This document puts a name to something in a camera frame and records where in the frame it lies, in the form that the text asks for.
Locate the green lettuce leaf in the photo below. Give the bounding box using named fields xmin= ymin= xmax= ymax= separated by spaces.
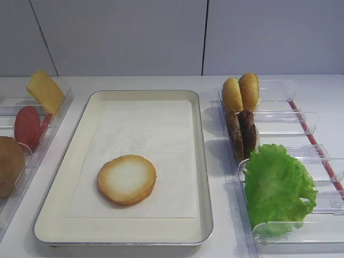
xmin=245 ymin=144 xmax=318 ymax=237

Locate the left brown meat patty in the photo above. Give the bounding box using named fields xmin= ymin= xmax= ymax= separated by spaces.
xmin=227 ymin=109 xmax=244 ymax=162

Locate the brown meat patty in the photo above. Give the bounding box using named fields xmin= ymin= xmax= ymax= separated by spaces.
xmin=227 ymin=109 xmax=244 ymax=162
xmin=238 ymin=110 xmax=256 ymax=159

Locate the right brown meat patty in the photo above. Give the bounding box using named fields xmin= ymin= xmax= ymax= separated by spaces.
xmin=238 ymin=110 xmax=256 ymax=159

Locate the yellow cheese slice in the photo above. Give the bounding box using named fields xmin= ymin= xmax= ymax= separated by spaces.
xmin=27 ymin=69 xmax=65 ymax=114

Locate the red tomato slice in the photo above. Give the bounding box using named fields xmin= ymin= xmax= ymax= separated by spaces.
xmin=14 ymin=106 xmax=41 ymax=153

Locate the white paper tray liner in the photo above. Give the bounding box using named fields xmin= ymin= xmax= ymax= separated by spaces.
xmin=67 ymin=101 xmax=197 ymax=218

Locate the left golden bun half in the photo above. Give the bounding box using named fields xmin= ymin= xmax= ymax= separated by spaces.
xmin=222 ymin=77 xmax=243 ymax=112

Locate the round bottom bun slice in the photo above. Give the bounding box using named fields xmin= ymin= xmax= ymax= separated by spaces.
xmin=97 ymin=155 xmax=157 ymax=206

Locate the right sesame bun half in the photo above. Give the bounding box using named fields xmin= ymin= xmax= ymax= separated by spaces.
xmin=239 ymin=73 xmax=260 ymax=112

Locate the clear acrylic right rack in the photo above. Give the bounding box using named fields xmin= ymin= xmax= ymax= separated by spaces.
xmin=224 ymin=80 xmax=343 ymax=247

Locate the clear acrylic rack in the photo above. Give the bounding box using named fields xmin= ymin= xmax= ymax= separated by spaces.
xmin=224 ymin=80 xmax=343 ymax=247
xmin=1 ymin=77 xmax=74 ymax=238

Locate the red strip on rack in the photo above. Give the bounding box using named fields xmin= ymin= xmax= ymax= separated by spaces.
xmin=288 ymin=101 xmax=343 ymax=200

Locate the white metal baking tray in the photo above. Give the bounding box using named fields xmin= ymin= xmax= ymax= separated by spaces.
xmin=34 ymin=90 xmax=213 ymax=246

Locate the brown bun top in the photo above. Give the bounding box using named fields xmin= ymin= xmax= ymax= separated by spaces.
xmin=1 ymin=136 xmax=25 ymax=199

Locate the clear acrylic left rack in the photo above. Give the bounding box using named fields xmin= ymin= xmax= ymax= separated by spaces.
xmin=1 ymin=77 xmax=74 ymax=238

